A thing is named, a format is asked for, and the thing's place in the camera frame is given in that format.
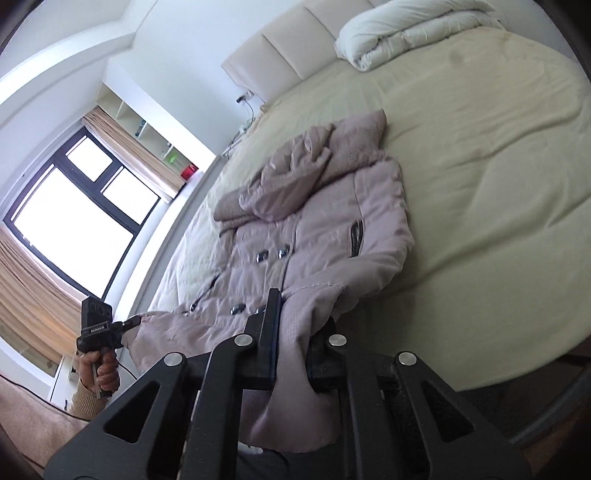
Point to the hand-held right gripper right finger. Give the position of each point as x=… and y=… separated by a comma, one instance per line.
x=318, y=357

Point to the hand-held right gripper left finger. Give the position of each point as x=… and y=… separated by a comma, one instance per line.
x=272, y=323

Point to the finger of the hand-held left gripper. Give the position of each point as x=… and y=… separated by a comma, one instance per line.
x=131, y=324

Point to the mauve hooded puffer coat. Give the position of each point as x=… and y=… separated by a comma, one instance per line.
x=314, y=221

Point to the person's left forearm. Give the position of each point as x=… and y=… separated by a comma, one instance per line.
x=85, y=401

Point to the person's left hand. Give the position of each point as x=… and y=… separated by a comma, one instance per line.
x=108, y=369

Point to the white low cabinet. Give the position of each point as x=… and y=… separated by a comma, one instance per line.
x=60, y=383

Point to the beige curtain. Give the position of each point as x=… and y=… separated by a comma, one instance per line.
x=32, y=286
x=134, y=152

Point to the black framed window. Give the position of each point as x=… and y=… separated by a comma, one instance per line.
x=69, y=217

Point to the white window ledge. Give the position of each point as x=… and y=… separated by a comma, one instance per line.
x=175, y=221

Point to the red box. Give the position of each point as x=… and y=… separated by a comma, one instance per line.
x=189, y=172

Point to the white nightstand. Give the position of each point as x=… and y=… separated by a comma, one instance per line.
x=238, y=137

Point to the bed with beige sheet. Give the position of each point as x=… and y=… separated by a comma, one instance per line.
x=485, y=184

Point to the cream padded headboard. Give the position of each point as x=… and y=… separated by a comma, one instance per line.
x=286, y=55

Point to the white folded duvet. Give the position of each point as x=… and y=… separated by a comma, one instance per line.
x=406, y=32

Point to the white wall shelf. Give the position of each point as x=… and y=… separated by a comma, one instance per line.
x=124, y=108

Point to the wall power outlet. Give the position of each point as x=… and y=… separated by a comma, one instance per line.
x=244, y=97

